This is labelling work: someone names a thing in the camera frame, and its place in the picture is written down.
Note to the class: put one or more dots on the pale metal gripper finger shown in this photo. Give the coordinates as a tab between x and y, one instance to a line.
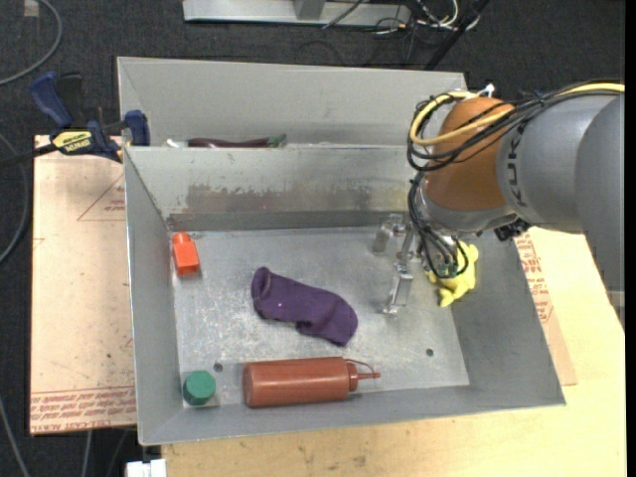
382	240
400	288

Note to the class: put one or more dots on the yellow soft toy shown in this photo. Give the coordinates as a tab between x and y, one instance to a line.
459	281

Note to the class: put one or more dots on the grey metal bin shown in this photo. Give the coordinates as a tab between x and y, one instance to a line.
308	296

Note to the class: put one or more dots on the purple sock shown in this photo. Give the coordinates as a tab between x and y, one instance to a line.
308	308

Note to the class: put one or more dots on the red-brown squeeze bottle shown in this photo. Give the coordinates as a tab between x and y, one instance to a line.
293	381

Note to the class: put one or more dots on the orange block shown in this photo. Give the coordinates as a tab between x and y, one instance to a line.
185	255

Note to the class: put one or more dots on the green hexagonal block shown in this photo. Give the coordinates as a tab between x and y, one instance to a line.
199	388

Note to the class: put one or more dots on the brown cardboard board red print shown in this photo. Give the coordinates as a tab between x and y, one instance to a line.
79	291

